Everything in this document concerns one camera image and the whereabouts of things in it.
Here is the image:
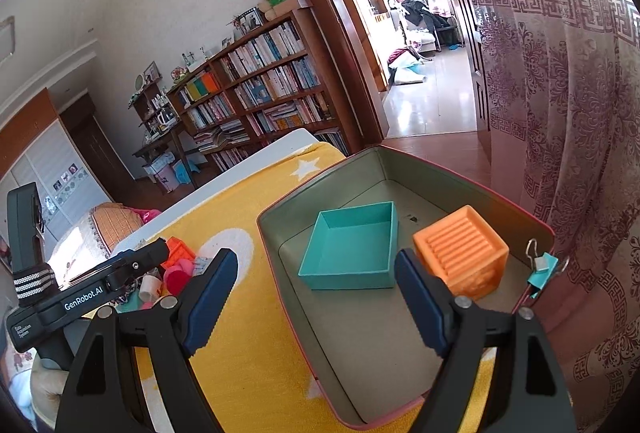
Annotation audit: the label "wooden door frame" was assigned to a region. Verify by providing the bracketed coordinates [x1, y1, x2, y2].
[311, 0, 388, 146]

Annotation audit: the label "small wooden desk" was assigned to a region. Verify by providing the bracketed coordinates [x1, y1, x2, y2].
[134, 122, 198, 189]

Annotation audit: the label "orange embossed toy block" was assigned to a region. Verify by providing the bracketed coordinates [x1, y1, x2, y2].
[160, 237, 196, 269]

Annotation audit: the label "teal binder clip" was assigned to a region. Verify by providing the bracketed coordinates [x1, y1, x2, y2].
[525, 238, 559, 299]

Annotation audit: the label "orange ribbed plastic cube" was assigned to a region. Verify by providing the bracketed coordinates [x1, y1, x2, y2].
[412, 205, 509, 301]

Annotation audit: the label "teal open cardboard box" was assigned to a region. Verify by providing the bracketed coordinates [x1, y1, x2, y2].
[298, 201, 399, 290]

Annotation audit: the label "pink plastic cup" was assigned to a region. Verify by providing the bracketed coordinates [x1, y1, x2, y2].
[163, 259, 194, 297]

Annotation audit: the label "white wardrobe doors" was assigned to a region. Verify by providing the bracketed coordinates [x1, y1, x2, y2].
[1, 121, 110, 259]

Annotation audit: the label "yellow patterned towel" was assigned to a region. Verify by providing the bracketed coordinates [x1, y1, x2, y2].
[81, 141, 497, 433]

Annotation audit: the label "large wooden bookshelf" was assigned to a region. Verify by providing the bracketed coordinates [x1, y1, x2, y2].
[167, 8, 362, 171]

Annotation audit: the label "pink rimmed metal storage tin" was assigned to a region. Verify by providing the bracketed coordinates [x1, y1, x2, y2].
[257, 146, 554, 430]

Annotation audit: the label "orange plaid pillow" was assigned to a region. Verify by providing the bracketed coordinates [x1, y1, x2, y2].
[90, 202, 143, 257]

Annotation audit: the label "blue plastic stool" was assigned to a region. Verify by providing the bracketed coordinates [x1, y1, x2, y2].
[172, 160, 200, 184]

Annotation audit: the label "tall narrow wooden shelf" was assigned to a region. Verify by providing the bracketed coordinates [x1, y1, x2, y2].
[128, 78, 178, 140]

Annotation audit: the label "purple patterned curtain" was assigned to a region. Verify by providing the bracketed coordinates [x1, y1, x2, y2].
[471, 0, 639, 432]

